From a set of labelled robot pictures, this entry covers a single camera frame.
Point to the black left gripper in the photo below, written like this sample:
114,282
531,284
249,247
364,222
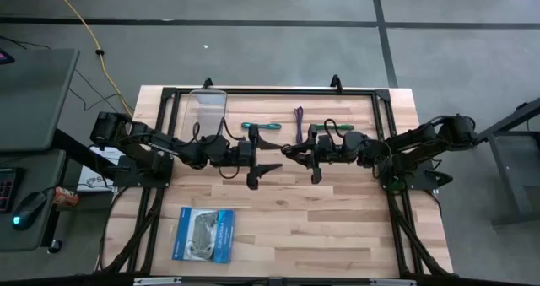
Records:
253,180

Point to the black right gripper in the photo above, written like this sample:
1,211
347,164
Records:
315,174

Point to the teal tool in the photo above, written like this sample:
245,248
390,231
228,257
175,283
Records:
270,126

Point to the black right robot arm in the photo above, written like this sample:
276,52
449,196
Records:
422,138

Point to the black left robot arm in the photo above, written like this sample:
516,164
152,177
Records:
169,144

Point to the clear plastic container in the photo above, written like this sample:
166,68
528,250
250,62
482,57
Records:
206,113

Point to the blue controller retail box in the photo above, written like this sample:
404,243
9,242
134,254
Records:
223,235

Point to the white printed paper sheet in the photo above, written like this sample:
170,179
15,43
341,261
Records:
90,180

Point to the black desk leg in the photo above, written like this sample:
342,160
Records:
71,147

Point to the red drink can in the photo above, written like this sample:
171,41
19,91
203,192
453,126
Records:
65,196

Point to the grey metal side table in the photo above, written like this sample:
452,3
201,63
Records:
514,159

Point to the grey office desk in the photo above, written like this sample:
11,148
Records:
34,100

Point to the black computer mouse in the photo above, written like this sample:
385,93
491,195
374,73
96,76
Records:
29,208

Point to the black keyboard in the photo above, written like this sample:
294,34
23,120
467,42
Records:
8,189

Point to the black device with pink light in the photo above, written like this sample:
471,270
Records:
6,57

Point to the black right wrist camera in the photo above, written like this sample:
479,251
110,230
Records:
325,149

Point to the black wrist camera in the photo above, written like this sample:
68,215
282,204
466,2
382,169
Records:
244,153
325,149

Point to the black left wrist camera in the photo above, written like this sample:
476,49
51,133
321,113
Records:
244,153

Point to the black aluminium rig frame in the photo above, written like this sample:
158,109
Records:
274,92

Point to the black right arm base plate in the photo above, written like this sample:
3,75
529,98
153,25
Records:
422,182

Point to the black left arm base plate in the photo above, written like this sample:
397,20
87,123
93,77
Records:
126,176

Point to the silver frame bracket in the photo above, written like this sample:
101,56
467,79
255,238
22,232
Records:
156,282
392,282

